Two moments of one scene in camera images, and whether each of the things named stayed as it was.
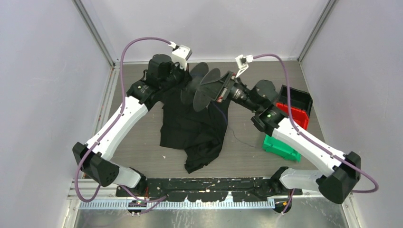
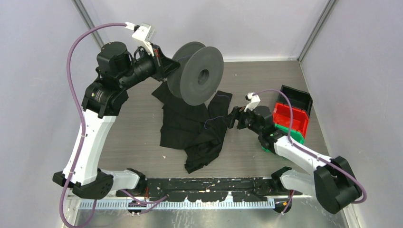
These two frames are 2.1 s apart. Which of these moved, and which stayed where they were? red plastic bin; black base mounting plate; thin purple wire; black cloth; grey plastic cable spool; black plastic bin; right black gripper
Moved: right black gripper; thin purple wire; grey plastic cable spool
Stayed: black cloth; red plastic bin; black plastic bin; black base mounting plate
